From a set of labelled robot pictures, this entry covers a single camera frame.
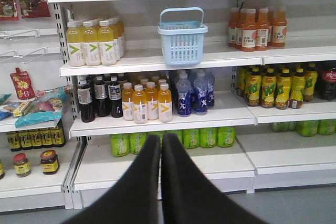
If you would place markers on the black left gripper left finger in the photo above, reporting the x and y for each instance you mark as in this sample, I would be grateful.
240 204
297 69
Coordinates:
133 198

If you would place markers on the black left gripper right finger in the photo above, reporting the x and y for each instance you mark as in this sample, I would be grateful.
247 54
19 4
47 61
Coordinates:
188 196

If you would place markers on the light blue plastic basket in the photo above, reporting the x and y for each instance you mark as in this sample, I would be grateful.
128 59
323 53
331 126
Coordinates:
182 42

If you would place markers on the red-lid sauce jar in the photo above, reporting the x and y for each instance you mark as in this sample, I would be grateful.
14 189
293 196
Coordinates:
49 162

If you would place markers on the orange vitamin drink bottle right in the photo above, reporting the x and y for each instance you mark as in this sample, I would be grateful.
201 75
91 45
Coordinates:
165 103

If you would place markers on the orange vitamin drink bottle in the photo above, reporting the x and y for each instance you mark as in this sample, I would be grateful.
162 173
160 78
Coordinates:
140 110
165 103
127 101

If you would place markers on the dark tea bottle left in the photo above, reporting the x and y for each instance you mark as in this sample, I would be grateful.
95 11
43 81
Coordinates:
85 101

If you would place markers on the dark tea bottle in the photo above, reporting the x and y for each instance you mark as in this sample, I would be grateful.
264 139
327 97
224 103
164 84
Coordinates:
101 95
85 101
114 92

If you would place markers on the orange vitamin drink bottle front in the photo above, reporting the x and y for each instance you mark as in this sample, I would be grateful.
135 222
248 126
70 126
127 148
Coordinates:
140 110

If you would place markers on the orange vitamin drink bottle left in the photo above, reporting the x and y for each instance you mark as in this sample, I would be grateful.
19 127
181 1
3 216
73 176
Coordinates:
127 101

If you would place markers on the front left blue sports bottle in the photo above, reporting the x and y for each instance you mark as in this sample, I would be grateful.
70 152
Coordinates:
183 87

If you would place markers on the blue sports bottle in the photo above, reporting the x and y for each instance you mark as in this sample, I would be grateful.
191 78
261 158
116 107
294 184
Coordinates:
183 87
200 92

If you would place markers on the front right blue sports bottle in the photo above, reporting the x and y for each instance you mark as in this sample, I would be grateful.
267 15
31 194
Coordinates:
200 92

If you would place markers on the dark tea bottle middle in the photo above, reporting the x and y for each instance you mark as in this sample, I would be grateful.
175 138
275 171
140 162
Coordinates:
101 95

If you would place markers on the dark tea bottle right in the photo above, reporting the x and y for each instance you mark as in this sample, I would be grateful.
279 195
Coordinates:
114 92

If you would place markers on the white metal shelving unit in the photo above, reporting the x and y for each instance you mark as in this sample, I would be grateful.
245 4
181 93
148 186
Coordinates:
259 159

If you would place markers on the yellow lemon tea bottle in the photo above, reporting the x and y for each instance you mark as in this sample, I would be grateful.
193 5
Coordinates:
283 89
268 85

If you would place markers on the front middle lime-yellow drink bottle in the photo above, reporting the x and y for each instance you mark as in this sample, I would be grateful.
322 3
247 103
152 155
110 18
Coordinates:
90 44

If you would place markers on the lime-yellow drink bottle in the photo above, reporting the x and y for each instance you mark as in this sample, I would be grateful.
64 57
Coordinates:
90 44
106 43
74 45

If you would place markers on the red sauce pouch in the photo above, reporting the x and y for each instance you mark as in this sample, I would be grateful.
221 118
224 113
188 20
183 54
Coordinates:
22 83

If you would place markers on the front right lime-yellow drink bottle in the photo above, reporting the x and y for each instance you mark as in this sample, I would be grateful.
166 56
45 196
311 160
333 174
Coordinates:
106 43

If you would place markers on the front left lime-yellow drink bottle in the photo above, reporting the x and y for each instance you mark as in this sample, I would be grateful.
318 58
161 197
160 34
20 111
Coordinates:
74 45

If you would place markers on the cola plastic bottle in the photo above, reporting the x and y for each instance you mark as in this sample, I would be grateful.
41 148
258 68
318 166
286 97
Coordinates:
326 80

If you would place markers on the C100 orange juice bottle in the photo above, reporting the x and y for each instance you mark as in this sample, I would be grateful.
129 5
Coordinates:
249 32

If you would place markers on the barcode-side orange juice bottle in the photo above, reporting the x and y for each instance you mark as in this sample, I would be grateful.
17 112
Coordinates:
262 30

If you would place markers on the right C100 orange bottle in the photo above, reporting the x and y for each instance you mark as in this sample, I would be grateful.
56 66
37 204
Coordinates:
279 29

